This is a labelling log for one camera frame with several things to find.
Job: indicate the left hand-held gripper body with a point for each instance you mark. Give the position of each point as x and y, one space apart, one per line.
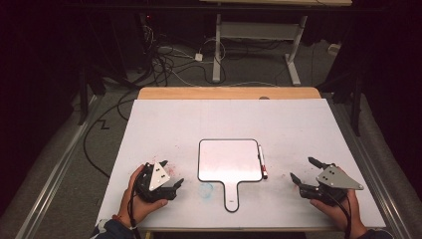
158 177

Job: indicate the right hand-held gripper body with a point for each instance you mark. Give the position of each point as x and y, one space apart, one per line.
335 179

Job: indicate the white marker with red cap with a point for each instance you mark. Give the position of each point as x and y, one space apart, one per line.
262 159

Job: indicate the white paddle whiteboard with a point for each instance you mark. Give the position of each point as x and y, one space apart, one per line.
229 162

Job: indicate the person's right hand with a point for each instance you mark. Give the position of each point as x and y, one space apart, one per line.
338 214

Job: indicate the person's left hand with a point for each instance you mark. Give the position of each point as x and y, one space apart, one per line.
142 209

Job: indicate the black metal stand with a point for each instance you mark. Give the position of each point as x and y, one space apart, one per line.
357 106
83 96

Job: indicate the large white board sheet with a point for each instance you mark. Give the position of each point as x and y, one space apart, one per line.
232 119

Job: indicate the dark round table grommet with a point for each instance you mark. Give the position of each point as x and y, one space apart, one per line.
264 98

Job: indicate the wooden table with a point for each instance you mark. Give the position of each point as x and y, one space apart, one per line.
229 93

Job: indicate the white power adapter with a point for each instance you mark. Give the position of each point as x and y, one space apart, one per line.
198 57

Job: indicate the small white box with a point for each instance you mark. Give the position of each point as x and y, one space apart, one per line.
334 49

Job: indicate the grey metal floor rail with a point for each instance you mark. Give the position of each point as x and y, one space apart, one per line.
371 146
56 169

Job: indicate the white metal desk frame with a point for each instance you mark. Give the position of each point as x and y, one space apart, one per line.
258 30

